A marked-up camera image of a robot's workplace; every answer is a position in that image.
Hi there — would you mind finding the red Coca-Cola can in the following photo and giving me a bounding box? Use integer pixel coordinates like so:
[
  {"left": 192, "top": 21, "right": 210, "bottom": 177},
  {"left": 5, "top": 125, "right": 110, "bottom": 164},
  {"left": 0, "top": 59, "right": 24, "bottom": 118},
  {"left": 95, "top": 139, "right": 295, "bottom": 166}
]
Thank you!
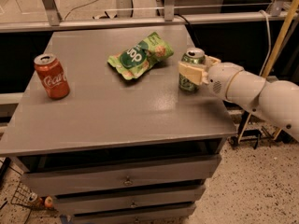
[{"left": 34, "top": 53, "right": 70, "bottom": 99}]

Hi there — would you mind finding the small can in basket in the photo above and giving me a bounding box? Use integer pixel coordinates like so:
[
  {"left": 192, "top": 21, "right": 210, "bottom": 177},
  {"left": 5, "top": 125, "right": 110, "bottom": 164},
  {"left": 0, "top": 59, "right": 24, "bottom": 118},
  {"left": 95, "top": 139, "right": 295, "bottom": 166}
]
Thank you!
[{"left": 27, "top": 192, "right": 39, "bottom": 204}]

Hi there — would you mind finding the white cable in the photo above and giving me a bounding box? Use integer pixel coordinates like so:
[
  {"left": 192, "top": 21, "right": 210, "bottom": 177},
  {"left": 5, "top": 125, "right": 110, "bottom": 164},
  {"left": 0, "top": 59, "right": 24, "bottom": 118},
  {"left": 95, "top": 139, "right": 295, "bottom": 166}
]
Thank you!
[{"left": 258, "top": 9, "right": 273, "bottom": 77}]

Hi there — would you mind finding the yellow wooden ladder frame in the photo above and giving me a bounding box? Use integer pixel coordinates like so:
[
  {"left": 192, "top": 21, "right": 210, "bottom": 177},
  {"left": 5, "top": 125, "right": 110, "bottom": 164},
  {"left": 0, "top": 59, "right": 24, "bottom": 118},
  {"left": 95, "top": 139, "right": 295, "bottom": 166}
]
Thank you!
[{"left": 231, "top": 0, "right": 299, "bottom": 147}]

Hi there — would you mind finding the green snack bag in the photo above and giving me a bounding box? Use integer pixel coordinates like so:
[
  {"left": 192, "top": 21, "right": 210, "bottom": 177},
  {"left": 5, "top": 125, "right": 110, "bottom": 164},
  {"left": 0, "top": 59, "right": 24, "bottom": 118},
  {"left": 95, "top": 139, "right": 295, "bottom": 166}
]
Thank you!
[{"left": 107, "top": 32, "right": 174, "bottom": 80}]

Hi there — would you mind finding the crushed green soda can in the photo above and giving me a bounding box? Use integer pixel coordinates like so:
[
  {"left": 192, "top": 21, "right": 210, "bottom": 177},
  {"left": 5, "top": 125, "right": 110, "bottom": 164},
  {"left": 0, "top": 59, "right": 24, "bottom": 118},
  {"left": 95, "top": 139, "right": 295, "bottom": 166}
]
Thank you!
[{"left": 178, "top": 48, "right": 206, "bottom": 92}]

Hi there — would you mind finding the black cable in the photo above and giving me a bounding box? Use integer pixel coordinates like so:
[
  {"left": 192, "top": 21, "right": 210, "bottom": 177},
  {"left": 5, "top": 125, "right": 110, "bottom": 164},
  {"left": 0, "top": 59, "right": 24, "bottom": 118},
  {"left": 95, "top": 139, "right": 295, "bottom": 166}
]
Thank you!
[{"left": 174, "top": 13, "right": 204, "bottom": 49}]

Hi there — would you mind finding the black wire basket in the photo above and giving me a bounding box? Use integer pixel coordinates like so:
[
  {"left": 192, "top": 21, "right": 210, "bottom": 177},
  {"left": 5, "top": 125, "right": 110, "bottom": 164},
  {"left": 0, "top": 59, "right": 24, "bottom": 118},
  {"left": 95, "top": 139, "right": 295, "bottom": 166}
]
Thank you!
[{"left": 11, "top": 182, "right": 43, "bottom": 208}]

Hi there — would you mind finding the grey metal railing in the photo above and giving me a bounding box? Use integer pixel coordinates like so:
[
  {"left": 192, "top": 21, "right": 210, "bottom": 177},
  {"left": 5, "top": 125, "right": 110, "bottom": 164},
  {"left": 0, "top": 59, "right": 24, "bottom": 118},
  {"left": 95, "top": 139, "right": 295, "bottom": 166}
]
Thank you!
[{"left": 0, "top": 0, "right": 292, "bottom": 33}]

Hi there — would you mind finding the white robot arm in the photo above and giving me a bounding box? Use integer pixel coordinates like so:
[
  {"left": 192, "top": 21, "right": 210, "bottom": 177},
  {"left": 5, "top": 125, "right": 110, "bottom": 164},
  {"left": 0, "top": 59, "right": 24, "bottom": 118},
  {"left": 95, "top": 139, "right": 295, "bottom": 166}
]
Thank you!
[{"left": 178, "top": 61, "right": 299, "bottom": 141}]

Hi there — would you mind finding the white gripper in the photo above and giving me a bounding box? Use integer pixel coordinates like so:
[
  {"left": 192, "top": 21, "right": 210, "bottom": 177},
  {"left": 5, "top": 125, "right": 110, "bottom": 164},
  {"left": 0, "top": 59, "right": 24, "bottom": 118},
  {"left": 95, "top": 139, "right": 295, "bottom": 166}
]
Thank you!
[{"left": 178, "top": 55, "right": 244, "bottom": 101}]

